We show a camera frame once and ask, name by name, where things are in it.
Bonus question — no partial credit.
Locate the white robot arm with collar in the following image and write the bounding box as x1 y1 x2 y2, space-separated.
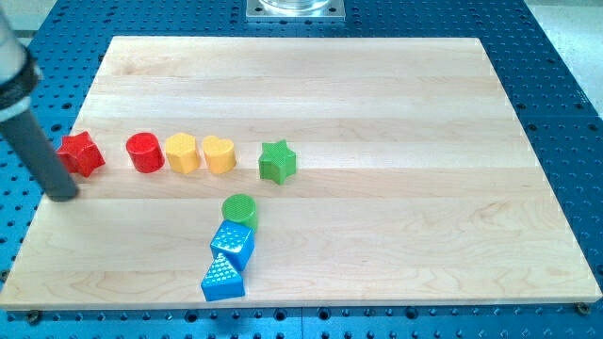
1 11 41 121

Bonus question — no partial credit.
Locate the green star block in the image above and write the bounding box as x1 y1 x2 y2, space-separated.
258 139 297 185

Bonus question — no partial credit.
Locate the blue triangle block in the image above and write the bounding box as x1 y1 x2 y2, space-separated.
201 253 245 301

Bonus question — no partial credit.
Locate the red star block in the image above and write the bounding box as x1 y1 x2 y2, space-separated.
57 131 106 177

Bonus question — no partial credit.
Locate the green cylinder block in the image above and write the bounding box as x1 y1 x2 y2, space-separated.
221 194 258 232

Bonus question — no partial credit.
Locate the yellow heart block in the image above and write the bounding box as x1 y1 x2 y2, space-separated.
202 136 236 174

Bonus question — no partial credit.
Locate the light wooden board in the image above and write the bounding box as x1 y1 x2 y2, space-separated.
1 36 601 310

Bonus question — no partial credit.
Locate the blue cube block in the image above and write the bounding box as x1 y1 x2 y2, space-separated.
210 220 255 271

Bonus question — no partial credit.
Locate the yellow hexagon block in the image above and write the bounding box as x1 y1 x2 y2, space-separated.
166 133 201 174

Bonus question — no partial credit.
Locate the red cylinder block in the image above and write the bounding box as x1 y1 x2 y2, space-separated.
126 132 165 173

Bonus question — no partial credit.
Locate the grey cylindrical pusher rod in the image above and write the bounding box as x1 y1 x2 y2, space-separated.
1 110 78 202

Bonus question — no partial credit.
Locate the left board clamp screw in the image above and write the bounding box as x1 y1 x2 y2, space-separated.
24 310 41 326

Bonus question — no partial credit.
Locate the board clamp screw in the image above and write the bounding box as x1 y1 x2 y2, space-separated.
574 302 591 315
24 310 41 326

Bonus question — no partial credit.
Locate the right board clamp screw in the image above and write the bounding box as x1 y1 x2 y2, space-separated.
574 302 591 315

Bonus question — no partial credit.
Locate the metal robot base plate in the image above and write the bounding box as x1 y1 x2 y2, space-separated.
245 0 346 23

